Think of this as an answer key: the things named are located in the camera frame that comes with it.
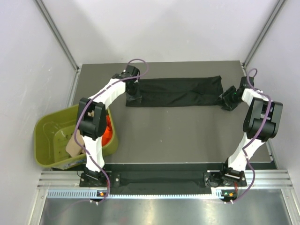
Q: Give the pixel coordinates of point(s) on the right aluminium corner post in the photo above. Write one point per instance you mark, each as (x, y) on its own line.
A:
(264, 31)

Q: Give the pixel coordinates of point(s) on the beige t shirt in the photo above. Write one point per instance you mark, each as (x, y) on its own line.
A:
(72, 148)

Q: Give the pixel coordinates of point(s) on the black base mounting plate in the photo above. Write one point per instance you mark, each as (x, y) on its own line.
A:
(156, 173)

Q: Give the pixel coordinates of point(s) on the aluminium corner post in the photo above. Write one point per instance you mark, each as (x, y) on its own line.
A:
(264, 31)
(55, 31)

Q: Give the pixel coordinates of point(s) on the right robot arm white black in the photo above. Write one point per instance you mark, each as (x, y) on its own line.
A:
(261, 124)

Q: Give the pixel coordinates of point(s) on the grey slotted cable duct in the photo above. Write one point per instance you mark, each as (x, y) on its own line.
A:
(98, 194)

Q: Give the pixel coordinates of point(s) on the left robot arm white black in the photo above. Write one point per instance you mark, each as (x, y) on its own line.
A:
(91, 117)

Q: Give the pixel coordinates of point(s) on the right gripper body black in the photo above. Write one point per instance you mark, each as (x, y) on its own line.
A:
(230, 99)

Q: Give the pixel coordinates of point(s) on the black t shirt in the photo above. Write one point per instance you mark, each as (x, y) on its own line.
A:
(178, 92)

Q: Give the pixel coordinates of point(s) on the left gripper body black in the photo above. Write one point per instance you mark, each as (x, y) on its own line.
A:
(134, 93)

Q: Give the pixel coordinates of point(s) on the aluminium frame rail front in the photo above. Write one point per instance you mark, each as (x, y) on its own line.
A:
(264, 179)

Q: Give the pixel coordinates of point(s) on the olive green plastic bin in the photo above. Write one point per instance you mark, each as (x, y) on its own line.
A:
(51, 136)

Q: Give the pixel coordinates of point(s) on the left aluminium corner post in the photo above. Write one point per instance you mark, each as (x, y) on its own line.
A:
(55, 31)

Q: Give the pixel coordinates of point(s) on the orange t shirt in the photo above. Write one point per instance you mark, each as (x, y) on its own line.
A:
(108, 132)

